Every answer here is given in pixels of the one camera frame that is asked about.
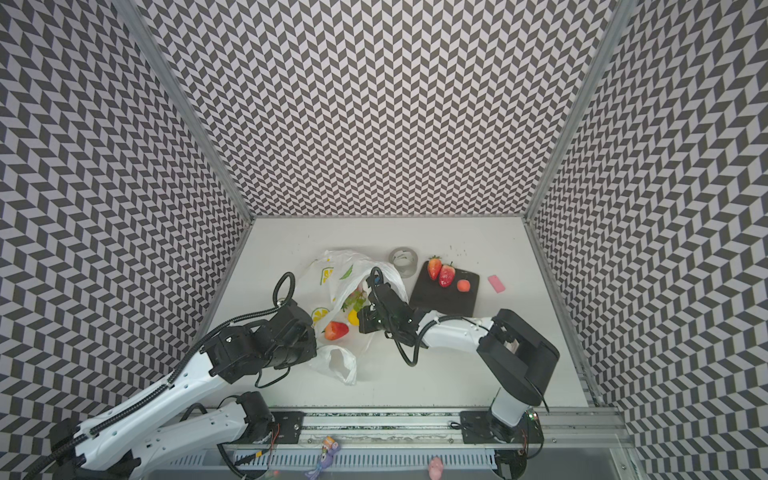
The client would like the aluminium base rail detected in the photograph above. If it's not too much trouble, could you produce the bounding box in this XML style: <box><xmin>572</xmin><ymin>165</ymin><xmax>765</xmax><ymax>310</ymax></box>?
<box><xmin>119</xmin><ymin>406</ymin><xmax>637</xmax><ymax>451</ymax></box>

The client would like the red fake strawberry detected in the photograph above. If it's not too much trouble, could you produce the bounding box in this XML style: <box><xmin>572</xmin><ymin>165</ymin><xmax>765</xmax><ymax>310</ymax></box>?
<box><xmin>427</xmin><ymin>256</ymin><xmax>443</xmax><ymax>281</ymax></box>
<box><xmin>437</xmin><ymin>264</ymin><xmax>456</xmax><ymax>288</ymax></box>
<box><xmin>323</xmin><ymin>321</ymin><xmax>350</xmax><ymax>341</ymax></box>

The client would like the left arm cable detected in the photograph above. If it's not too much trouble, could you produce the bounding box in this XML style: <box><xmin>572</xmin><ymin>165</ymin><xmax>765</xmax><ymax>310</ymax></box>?
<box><xmin>23</xmin><ymin>271</ymin><xmax>298</xmax><ymax>480</ymax></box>

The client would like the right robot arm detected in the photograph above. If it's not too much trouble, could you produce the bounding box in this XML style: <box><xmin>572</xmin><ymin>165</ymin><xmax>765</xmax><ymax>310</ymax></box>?
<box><xmin>358</xmin><ymin>270</ymin><xmax>560</xmax><ymax>443</ymax></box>

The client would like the black tray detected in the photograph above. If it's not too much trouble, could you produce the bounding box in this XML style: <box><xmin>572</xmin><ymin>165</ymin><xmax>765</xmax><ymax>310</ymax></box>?
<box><xmin>409</xmin><ymin>261</ymin><xmax>480</xmax><ymax>317</ymax></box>

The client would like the clear tape roll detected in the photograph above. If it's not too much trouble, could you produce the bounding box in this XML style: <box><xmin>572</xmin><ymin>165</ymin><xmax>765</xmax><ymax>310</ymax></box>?
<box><xmin>389</xmin><ymin>247</ymin><xmax>419</xmax><ymax>279</ymax></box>

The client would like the black mounting plate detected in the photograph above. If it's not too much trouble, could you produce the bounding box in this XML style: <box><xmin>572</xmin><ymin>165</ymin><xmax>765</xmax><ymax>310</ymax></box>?
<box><xmin>457</xmin><ymin>410</ymin><xmax>544</xmax><ymax>445</ymax></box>
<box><xmin>236</xmin><ymin>410</ymin><xmax>305</xmax><ymax>446</ymax></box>

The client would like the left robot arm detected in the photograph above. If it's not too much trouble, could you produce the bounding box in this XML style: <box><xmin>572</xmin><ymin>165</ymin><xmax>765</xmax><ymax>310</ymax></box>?
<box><xmin>26</xmin><ymin>300</ymin><xmax>317</xmax><ymax>479</ymax></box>

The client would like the orange fake peach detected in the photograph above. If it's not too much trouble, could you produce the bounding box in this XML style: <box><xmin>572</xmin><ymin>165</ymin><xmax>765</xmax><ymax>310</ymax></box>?
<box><xmin>456</xmin><ymin>279</ymin><xmax>471</xmax><ymax>293</ymax></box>

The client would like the pink eraser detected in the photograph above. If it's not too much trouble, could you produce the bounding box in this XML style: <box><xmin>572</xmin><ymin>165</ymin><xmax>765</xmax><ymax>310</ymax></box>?
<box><xmin>488</xmin><ymin>275</ymin><xmax>506</xmax><ymax>293</ymax></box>

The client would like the white plastic bag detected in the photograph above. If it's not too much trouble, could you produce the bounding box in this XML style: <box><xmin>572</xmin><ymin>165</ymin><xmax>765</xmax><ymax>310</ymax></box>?
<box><xmin>293</xmin><ymin>249</ymin><xmax>408</xmax><ymax>386</ymax></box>

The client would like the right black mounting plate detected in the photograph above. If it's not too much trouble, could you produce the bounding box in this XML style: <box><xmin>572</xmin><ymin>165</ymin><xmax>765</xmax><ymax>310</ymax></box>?
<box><xmin>457</xmin><ymin>410</ymin><xmax>544</xmax><ymax>445</ymax></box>

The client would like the pink toy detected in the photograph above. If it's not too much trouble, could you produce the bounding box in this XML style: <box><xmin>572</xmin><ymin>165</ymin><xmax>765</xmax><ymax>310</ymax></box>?
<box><xmin>428</xmin><ymin>456</ymin><xmax>444</xmax><ymax>480</ymax></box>

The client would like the green fake pear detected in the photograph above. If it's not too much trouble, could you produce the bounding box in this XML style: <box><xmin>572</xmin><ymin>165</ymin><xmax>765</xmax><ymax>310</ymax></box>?
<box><xmin>342</xmin><ymin>289</ymin><xmax>367</xmax><ymax>311</ymax></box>

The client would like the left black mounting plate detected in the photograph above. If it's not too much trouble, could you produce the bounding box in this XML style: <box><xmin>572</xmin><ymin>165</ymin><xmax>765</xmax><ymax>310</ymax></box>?
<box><xmin>236</xmin><ymin>410</ymin><xmax>305</xmax><ymax>446</ymax></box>

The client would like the purple toy figure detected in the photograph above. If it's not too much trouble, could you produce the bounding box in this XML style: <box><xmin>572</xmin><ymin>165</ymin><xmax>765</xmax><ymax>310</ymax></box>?
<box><xmin>304</xmin><ymin>436</ymin><xmax>341</xmax><ymax>480</ymax></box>

